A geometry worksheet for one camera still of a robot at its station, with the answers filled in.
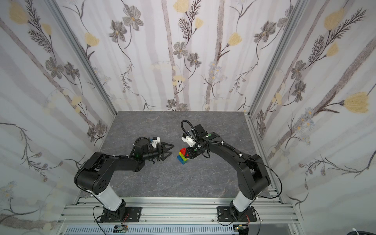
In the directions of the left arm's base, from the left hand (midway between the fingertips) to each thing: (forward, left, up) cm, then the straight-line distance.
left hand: (173, 148), depth 87 cm
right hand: (-3, -10, +1) cm, 11 cm away
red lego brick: (-2, -6, 0) cm, 6 cm away
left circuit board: (-38, +27, -12) cm, 48 cm away
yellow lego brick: (-2, -4, -1) cm, 5 cm away
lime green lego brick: (-6, -7, -3) cm, 10 cm away
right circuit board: (-40, -35, -12) cm, 55 cm away
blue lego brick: (-5, -4, -4) cm, 8 cm away
